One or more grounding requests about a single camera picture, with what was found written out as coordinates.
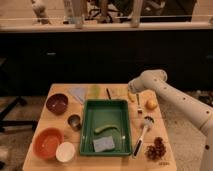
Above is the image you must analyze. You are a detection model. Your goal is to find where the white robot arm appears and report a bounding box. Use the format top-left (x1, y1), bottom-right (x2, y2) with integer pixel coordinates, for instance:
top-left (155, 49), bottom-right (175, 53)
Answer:
top-left (128, 69), bottom-right (213, 171)

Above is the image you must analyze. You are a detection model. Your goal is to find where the dark maroon bowl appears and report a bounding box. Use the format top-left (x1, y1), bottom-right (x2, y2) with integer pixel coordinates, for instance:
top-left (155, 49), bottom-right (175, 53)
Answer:
top-left (46, 93), bottom-right (68, 115)

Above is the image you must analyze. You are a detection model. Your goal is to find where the small white bowl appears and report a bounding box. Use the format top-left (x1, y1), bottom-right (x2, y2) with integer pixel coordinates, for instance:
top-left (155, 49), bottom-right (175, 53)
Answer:
top-left (56, 142), bottom-right (75, 163)

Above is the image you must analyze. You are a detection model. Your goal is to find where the orange red bowl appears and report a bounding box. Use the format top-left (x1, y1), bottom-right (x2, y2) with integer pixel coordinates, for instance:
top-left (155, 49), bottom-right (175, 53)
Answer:
top-left (33, 127), bottom-right (64, 159)

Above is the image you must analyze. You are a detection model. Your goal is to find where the black pen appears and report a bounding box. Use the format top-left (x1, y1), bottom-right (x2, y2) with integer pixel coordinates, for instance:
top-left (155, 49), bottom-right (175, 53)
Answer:
top-left (106, 88), bottom-right (112, 100)

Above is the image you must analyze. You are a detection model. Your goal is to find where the pale green cloth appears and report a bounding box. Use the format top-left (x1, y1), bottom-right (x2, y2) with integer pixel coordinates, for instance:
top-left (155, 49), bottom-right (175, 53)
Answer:
top-left (88, 85), bottom-right (100, 99)

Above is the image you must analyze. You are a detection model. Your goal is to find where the light blue cloth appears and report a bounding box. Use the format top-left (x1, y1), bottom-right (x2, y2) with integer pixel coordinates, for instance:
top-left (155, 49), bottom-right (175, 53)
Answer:
top-left (68, 87), bottom-right (86, 104)

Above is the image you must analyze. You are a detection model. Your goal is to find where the green plastic tray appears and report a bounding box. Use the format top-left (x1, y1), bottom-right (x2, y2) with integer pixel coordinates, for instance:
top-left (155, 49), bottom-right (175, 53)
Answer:
top-left (79, 99), bottom-right (132, 156)

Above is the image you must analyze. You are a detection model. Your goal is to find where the metal cup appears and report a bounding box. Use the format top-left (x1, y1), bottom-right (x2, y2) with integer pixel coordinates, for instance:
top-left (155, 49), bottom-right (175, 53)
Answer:
top-left (68, 114), bottom-right (81, 131)

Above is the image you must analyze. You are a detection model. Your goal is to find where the white dish brush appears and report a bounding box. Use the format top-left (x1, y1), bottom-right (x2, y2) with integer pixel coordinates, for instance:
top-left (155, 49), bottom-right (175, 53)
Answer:
top-left (133, 116), bottom-right (154, 158)

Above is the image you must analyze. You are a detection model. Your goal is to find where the blue grey sponge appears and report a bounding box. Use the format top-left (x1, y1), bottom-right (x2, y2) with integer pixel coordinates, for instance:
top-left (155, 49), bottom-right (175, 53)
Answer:
top-left (93, 136), bottom-right (115, 152)

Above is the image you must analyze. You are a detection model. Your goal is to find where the brown pine cone cluster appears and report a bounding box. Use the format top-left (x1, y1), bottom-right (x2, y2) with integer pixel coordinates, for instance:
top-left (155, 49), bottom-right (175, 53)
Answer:
top-left (146, 137), bottom-right (166, 161)

